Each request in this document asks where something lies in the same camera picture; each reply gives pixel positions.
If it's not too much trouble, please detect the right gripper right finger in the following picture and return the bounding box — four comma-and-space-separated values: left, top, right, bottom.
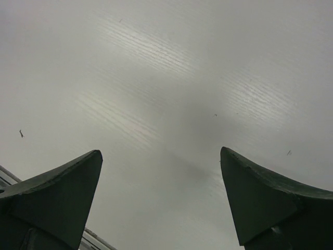
220, 147, 332, 249

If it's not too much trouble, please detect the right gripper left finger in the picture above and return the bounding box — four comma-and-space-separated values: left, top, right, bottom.
1, 150, 103, 249

